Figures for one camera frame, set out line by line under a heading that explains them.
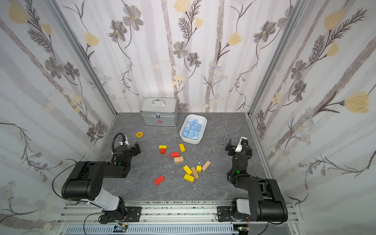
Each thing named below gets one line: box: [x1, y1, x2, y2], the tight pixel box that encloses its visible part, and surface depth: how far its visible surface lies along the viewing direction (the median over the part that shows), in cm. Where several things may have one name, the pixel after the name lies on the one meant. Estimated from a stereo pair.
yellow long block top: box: [179, 143, 187, 153], surface depth 101 cm
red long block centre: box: [170, 152, 181, 158], surface depth 100 cm
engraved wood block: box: [190, 166, 200, 179], surface depth 90 cm
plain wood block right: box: [201, 160, 212, 172], surface depth 93 cm
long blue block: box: [196, 123, 202, 132], surface depth 114 cm
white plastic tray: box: [179, 114, 208, 145], surface depth 110 cm
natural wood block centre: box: [173, 156, 184, 164], surface depth 95 cm
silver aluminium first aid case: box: [140, 96, 179, 127], surface depth 107 cm
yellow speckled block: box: [183, 173, 195, 183], surface depth 88 cm
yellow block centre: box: [183, 164, 193, 175], surface depth 91 cm
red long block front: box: [153, 175, 165, 186], surface depth 88 cm
